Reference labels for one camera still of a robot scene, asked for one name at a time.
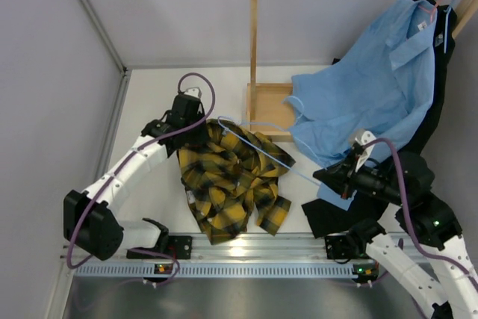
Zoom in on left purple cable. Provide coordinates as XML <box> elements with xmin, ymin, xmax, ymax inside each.
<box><xmin>65</xmin><ymin>71</ymin><xmax>217</xmax><ymax>285</ymax></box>

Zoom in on black mounting plate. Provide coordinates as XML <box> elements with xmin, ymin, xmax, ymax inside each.
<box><xmin>324</xmin><ymin>234</ymin><xmax>369</xmax><ymax>264</ymax></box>
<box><xmin>126</xmin><ymin>235</ymin><xmax>193</xmax><ymax>260</ymax></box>

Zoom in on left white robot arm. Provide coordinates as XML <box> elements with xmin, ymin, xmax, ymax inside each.
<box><xmin>63</xmin><ymin>87</ymin><xmax>208</xmax><ymax>261</ymax></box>

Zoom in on black garment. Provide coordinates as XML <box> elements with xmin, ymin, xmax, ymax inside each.
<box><xmin>302</xmin><ymin>5</ymin><xmax>457</xmax><ymax>238</ymax></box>

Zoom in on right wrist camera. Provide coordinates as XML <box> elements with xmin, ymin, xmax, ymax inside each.
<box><xmin>350</xmin><ymin>128</ymin><xmax>376</xmax><ymax>172</ymax></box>

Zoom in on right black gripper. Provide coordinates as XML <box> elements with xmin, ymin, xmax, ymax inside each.
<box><xmin>313</xmin><ymin>149</ymin><xmax>409</xmax><ymax>206</ymax></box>

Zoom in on slotted cable duct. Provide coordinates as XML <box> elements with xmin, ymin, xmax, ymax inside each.
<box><xmin>75</xmin><ymin>262</ymin><xmax>378</xmax><ymax>279</ymax></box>

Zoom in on light blue wire hanger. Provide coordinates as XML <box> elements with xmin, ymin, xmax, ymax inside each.
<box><xmin>217</xmin><ymin>115</ymin><xmax>320</xmax><ymax>187</ymax></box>

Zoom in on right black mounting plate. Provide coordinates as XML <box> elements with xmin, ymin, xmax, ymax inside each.
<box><xmin>324</xmin><ymin>234</ymin><xmax>369</xmax><ymax>264</ymax></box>

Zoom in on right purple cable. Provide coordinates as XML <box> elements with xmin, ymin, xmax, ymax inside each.
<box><xmin>361</xmin><ymin>137</ymin><xmax>478</xmax><ymax>290</ymax></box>

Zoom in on light blue shirt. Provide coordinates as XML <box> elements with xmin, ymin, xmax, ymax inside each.
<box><xmin>287</xmin><ymin>0</ymin><xmax>438</xmax><ymax>211</ymax></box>

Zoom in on yellow black plaid shirt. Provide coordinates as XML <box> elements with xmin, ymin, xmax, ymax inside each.
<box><xmin>177</xmin><ymin>119</ymin><xmax>295</xmax><ymax>245</ymax></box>

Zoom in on blue wire hanger right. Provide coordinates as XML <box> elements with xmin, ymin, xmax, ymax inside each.
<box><xmin>442</xmin><ymin>0</ymin><xmax>471</xmax><ymax>54</ymax></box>

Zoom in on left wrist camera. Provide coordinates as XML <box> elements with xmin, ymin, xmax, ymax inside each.
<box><xmin>183</xmin><ymin>87</ymin><xmax>202</xmax><ymax>99</ymax></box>

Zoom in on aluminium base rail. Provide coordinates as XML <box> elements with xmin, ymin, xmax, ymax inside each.
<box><xmin>59</xmin><ymin>232</ymin><xmax>464</xmax><ymax>260</ymax></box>

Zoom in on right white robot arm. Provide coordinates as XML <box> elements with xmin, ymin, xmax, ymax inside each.
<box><xmin>313</xmin><ymin>152</ymin><xmax>477</xmax><ymax>318</ymax></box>

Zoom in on purple cable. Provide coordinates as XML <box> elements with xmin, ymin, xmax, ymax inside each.
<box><xmin>361</xmin><ymin>137</ymin><xmax>478</xmax><ymax>290</ymax></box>
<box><xmin>65</xmin><ymin>71</ymin><xmax>217</xmax><ymax>285</ymax></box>

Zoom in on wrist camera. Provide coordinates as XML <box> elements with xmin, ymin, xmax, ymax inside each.
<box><xmin>350</xmin><ymin>128</ymin><xmax>376</xmax><ymax>172</ymax></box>
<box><xmin>183</xmin><ymin>87</ymin><xmax>202</xmax><ymax>99</ymax></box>

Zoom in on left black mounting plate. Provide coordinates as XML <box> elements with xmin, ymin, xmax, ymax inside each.
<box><xmin>126</xmin><ymin>235</ymin><xmax>193</xmax><ymax>260</ymax></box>

